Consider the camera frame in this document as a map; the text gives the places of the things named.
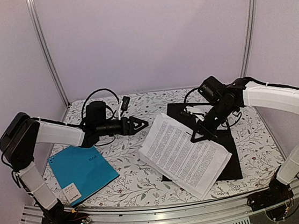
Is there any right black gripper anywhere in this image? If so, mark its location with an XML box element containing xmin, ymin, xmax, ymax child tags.
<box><xmin>187</xmin><ymin>99</ymin><xmax>239</xmax><ymax>143</ymax></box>

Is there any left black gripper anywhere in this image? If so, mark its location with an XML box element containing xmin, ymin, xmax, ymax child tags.
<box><xmin>96</xmin><ymin>114</ymin><xmax>150</xmax><ymax>139</ymax></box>

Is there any printed paper sheet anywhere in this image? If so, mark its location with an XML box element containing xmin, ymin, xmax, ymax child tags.
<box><xmin>139</xmin><ymin>113</ymin><xmax>231</xmax><ymax>200</ymax></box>

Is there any black clip folder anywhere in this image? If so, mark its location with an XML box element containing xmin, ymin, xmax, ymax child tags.
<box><xmin>166</xmin><ymin>103</ymin><xmax>243</xmax><ymax>181</ymax></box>

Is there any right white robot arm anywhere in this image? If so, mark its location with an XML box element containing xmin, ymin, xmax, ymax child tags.
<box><xmin>184</xmin><ymin>76</ymin><xmax>299</xmax><ymax>204</ymax></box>

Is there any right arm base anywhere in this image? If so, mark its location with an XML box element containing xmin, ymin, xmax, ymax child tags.
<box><xmin>247</xmin><ymin>177</ymin><xmax>294</xmax><ymax>222</ymax></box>

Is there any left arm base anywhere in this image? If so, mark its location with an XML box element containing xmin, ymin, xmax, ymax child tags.
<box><xmin>38</xmin><ymin>199</ymin><xmax>91</xmax><ymax>224</ymax></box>

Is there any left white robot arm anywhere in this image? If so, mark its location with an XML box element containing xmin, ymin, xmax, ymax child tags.
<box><xmin>0</xmin><ymin>96</ymin><xmax>149</xmax><ymax>224</ymax></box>

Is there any blue folder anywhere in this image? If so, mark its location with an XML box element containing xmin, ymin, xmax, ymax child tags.
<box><xmin>47</xmin><ymin>146</ymin><xmax>119</xmax><ymax>208</ymax></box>

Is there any floral tablecloth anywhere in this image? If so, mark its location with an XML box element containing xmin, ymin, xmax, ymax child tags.
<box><xmin>24</xmin><ymin>76</ymin><xmax>297</xmax><ymax>220</ymax></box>

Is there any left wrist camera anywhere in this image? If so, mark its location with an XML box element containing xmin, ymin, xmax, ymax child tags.
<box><xmin>86</xmin><ymin>100</ymin><xmax>106</xmax><ymax>127</ymax></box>

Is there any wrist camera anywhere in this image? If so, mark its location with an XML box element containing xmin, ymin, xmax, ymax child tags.
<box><xmin>86</xmin><ymin>100</ymin><xmax>106</xmax><ymax>127</ymax></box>
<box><xmin>198</xmin><ymin>76</ymin><xmax>226</xmax><ymax>103</ymax></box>

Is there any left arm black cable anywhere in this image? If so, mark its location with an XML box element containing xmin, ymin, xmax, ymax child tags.
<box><xmin>78</xmin><ymin>86</ymin><xmax>123</xmax><ymax>126</ymax></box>

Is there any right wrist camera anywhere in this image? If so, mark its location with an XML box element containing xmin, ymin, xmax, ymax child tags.
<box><xmin>198</xmin><ymin>76</ymin><xmax>226</xmax><ymax>103</ymax></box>

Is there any left aluminium frame post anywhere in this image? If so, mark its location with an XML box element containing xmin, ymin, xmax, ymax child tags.
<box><xmin>25</xmin><ymin>0</ymin><xmax>70</xmax><ymax>107</ymax></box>

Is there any aluminium frame post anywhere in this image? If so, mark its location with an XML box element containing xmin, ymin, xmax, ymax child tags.
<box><xmin>240</xmin><ymin>0</ymin><xmax>257</xmax><ymax>78</ymax></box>
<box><xmin>25</xmin><ymin>0</ymin><xmax>70</xmax><ymax>107</ymax></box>

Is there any right aluminium frame post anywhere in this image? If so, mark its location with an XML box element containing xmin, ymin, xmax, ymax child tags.
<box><xmin>240</xmin><ymin>0</ymin><xmax>257</xmax><ymax>78</ymax></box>

